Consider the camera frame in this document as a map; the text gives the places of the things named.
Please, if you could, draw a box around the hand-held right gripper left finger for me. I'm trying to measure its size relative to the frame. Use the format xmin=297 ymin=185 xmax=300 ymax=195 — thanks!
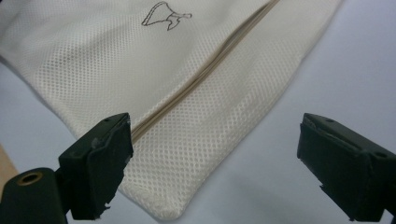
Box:
xmin=58 ymin=112 xmax=134 ymax=221

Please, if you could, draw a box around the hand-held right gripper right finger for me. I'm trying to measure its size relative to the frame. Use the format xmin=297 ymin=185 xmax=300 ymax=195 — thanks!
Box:
xmin=296 ymin=112 xmax=396 ymax=223

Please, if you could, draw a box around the white mesh laundry bag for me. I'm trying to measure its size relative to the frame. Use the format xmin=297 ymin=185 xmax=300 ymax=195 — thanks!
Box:
xmin=0 ymin=0 xmax=344 ymax=222

